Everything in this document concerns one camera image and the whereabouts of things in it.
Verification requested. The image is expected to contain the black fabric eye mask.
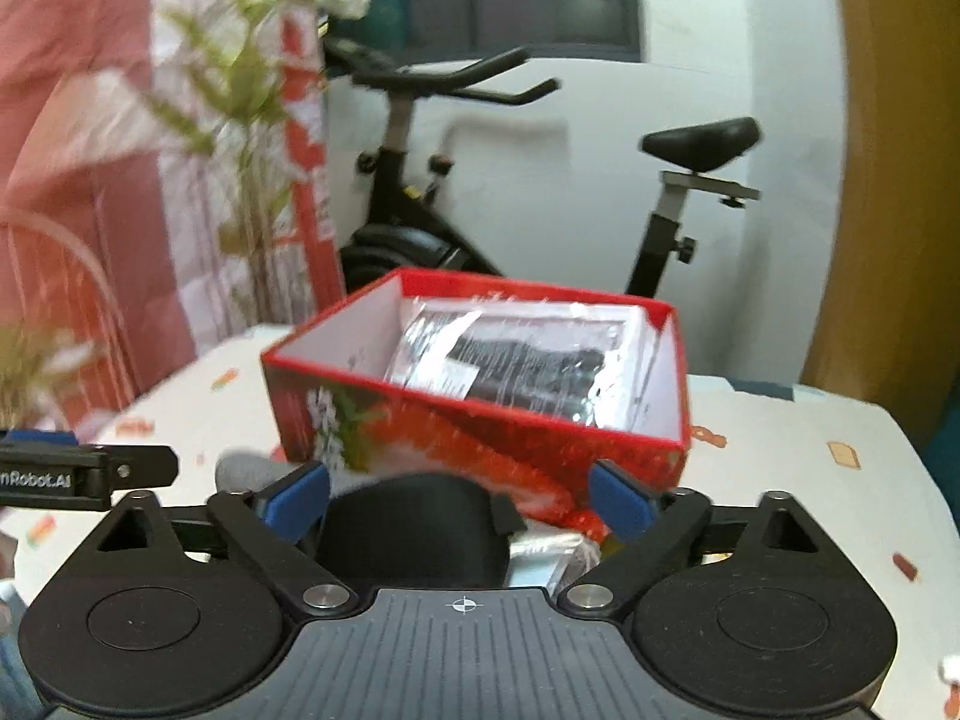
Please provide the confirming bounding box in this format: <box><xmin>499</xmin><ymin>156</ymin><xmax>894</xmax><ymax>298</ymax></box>
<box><xmin>314</xmin><ymin>473</ymin><xmax>527</xmax><ymax>595</ymax></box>

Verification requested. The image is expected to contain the large clear plastic package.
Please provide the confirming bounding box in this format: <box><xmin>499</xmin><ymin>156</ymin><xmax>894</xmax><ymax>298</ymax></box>
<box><xmin>386</xmin><ymin>298</ymin><xmax>659</xmax><ymax>431</ymax></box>

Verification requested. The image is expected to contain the grey fabric item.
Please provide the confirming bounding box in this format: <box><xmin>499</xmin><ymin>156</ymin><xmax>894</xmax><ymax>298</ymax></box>
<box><xmin>215</xmin><ymin>450</ymin><xmax>298</xmax><ymax>494</ymax></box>

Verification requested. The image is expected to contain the small clear zip bag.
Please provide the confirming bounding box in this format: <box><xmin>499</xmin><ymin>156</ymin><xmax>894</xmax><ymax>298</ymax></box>
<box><xmin>505</xmin><ymin>520</ymin><xmax>601</xmax><ymax>596</ymax></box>

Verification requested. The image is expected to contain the red strawberry cardboard box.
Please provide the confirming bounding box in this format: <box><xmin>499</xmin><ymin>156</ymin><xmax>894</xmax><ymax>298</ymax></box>
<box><xmin>260</xmin><ymin>268</ymin><xmax>692</xmax><ymax>533</ymax></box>

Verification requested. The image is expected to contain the white patterned table mat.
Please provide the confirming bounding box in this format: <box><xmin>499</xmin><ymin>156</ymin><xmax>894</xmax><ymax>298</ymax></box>
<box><xmin>18</xmin><ymin>374</ymin><xmax>958</xmax><ymax>718</ymax></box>

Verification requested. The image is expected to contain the black exercise bike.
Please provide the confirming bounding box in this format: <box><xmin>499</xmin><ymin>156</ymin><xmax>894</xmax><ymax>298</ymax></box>
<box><xmin>325</xmin><ymin>39</ymin><xmax>768</xmax><ymax>299</ymax></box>

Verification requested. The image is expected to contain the wooden door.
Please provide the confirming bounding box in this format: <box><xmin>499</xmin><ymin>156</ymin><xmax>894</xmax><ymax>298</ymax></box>
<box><xmin>802</xmin><ymin>0</ymin><xmax>958</xmax><ymax>445</ymax></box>

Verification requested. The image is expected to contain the red white printed backdrop curtain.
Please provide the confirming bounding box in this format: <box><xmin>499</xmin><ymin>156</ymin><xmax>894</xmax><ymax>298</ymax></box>
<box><xmin>2</xmin><ymin>0</ymin><xmax>345</xmax><ymax>429</ymax></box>

